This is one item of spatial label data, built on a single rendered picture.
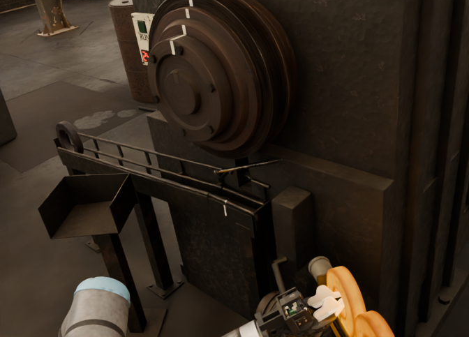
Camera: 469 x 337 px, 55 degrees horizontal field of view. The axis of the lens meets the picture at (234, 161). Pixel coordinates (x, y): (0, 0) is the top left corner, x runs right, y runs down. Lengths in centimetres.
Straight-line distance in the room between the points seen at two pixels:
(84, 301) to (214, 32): 67
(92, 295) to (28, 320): 142
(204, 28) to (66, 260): 176
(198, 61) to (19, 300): 172
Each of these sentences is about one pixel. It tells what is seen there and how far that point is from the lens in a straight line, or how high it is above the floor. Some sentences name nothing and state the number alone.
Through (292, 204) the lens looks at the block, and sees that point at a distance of 125.
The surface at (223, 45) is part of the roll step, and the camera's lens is 112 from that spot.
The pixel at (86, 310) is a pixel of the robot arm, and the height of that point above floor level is 89.
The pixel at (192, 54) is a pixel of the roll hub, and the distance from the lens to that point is 112.
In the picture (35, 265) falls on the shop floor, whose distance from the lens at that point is 268.
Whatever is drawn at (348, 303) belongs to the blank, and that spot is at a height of 76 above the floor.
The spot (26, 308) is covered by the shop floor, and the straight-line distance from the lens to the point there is 246.
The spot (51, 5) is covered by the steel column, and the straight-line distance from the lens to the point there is 825.
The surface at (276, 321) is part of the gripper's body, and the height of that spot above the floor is 72.
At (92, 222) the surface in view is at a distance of 172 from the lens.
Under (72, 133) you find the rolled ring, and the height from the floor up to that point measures 69.
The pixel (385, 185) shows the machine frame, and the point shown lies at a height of 87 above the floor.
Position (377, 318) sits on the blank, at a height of 80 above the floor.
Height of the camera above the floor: 154
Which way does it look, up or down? 30 degrees down
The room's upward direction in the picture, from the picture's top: 8 degrees counter-clockwise
